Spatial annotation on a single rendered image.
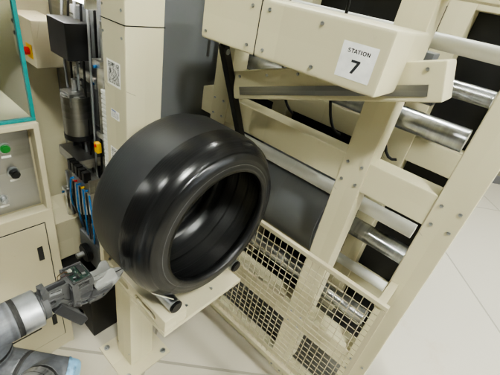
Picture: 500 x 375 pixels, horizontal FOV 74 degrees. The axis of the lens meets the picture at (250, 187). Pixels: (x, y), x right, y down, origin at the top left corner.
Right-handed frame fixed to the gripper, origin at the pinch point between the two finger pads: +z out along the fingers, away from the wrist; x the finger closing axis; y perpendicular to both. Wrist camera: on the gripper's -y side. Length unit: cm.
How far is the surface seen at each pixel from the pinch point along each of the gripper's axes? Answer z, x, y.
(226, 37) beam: 44, 13, 61
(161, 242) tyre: 5.4, -11.5, 16.5
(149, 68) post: 26, 26, 49
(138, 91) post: 23, 26, 42
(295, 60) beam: 44, -13, 60
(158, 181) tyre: 7.7, -5.7, 31.0
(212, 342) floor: 61, 9, -105
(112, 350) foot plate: 17, 41, -104
